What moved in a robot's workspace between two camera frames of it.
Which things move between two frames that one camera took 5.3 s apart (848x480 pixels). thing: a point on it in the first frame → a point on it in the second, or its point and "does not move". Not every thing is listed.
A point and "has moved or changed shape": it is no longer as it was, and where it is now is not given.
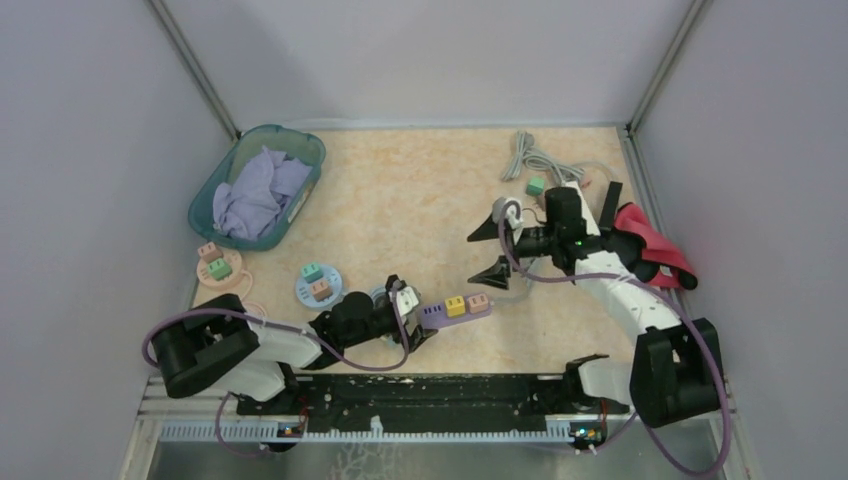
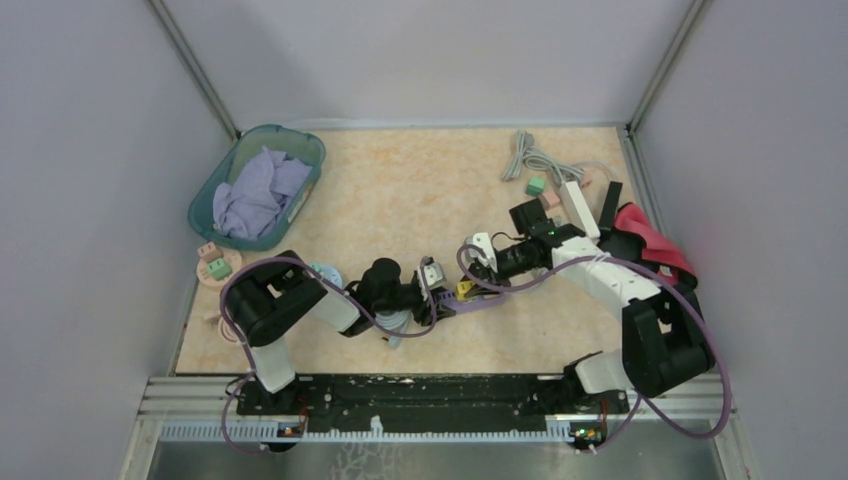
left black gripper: (418, 336) → (427, 316)
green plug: (535, 186) does not move
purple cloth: (261, 196) does not move
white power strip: (592, 227) does not move
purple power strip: (437, 314) has moved or changed shape
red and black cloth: (660, 263) does not move
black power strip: (610, 206) does not move
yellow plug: (455, 306) has moved or changed shape
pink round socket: (210, 282) does not move
